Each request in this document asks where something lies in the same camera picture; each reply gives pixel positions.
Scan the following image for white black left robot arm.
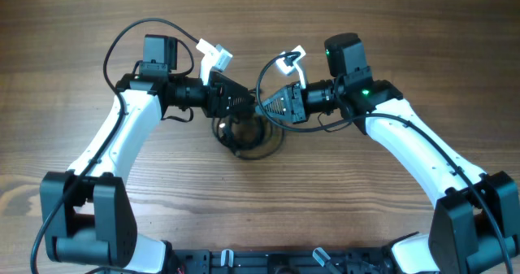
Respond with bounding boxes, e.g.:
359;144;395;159
37;34;254;273

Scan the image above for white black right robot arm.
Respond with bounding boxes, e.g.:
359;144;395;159
256;33;519;273

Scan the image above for black USB cable gold plug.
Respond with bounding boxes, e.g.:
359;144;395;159
210;90;286;161

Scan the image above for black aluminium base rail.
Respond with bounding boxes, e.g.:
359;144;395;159
162;246;401;274

